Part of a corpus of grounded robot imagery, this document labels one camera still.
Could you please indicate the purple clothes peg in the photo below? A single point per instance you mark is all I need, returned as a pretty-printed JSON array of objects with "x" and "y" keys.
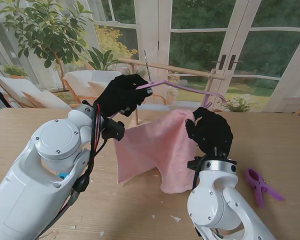
[{"x": 258, "y": 187}]

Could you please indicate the lilac plastic clothes hanger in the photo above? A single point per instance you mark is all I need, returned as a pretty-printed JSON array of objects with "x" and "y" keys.
[{"x": 185, "y": 88}]

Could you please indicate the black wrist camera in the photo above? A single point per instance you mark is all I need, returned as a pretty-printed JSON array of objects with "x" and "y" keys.
[
  {"x": 193, "y": 163},
  {"x": 113, "y": 130}
]

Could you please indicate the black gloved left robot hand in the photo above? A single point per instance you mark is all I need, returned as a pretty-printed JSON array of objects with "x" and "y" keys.
[{"x": 122, "y": 92}]

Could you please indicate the pink square towel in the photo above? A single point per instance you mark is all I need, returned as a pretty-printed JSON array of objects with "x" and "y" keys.
[{"x": 152, "y": 145}]

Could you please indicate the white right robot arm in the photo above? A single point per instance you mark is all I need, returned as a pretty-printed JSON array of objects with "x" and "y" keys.
[{"x": 210, "y": 200}]

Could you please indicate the printed garden window backdrop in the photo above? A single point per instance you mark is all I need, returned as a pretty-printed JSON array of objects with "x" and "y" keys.
[{"x": 197, "y": 45}]

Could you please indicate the blue clothes peg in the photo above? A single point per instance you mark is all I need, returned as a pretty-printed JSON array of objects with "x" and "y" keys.
[{"x": 63, "y": 175}]

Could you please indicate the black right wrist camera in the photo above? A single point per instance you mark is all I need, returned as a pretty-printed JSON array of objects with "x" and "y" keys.
[{"x": 193, "y": 163}]

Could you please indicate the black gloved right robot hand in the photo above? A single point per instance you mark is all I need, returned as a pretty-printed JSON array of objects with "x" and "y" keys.
[{"x": 212, "y": 135}]

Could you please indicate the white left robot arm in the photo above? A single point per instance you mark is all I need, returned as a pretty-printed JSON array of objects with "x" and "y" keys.
[{"x": 55, "y": 140}]

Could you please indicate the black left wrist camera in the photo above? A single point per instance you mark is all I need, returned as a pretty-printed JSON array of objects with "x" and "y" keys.
[{"x": 113, "y": 130}]

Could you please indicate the wooden drying rack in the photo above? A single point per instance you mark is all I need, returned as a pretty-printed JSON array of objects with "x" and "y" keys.
[{"x": 185, "y": 71}]

